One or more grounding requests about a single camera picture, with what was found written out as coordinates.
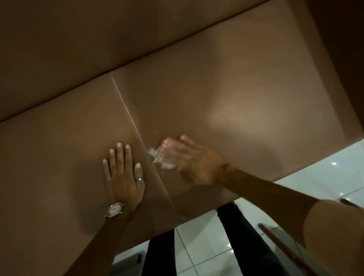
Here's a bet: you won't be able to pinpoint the person's left hand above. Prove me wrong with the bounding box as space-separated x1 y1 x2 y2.
102 142 146 211

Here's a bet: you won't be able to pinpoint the person's right hand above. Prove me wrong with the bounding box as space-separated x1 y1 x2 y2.
159 135 228 187

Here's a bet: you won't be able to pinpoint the clear packing tape roll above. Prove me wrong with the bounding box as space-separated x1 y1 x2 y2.
148 138 182 171

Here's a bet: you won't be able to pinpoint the large brown cardboard box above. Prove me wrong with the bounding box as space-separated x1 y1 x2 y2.
0 0 364 276

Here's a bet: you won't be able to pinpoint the person's left forearm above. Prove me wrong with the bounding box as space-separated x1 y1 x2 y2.
64 205 134 276

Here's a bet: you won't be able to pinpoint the person's right forearm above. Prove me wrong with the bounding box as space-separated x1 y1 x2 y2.
220 163 320 221

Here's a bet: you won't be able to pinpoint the clear tape strip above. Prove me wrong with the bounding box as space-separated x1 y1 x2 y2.
110 74 184 221

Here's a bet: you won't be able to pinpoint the silver wristwatch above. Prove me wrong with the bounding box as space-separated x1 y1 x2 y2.
104 202 126 219

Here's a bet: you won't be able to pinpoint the black trousers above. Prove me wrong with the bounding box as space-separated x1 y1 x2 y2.
141 201 291 276

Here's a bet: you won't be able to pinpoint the brown wooden stick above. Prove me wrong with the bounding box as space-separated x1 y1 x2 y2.
258 223 315 276

